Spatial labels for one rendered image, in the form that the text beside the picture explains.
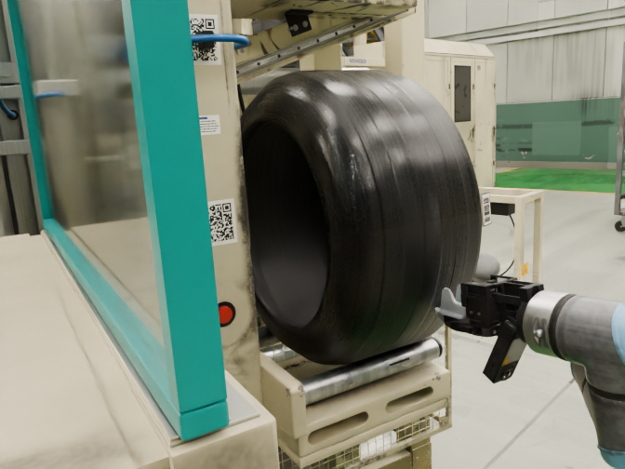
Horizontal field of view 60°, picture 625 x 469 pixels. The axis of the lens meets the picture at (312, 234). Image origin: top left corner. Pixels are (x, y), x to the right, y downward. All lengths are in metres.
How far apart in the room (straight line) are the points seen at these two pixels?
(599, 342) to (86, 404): 0.61
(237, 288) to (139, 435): 0.73
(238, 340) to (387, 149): 0.42
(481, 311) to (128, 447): 0.70
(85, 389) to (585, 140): 12.44
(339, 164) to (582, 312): 0.40
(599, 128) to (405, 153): 11.67
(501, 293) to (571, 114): 11.85
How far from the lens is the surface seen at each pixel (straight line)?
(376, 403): 1.07
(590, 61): 12.67
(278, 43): 1.42
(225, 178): 0.92
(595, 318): 0.76
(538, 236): 4.11
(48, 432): 0.25
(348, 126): 0.88
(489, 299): 0.86
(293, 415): 0.96
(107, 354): 0.32
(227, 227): 0.93
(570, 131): 12.69
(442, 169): 0.93
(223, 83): 0.92
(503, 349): 0.88
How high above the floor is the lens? 1.38
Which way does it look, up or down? 12 degrees down
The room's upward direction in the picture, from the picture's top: 3 degrees counter-clockwise
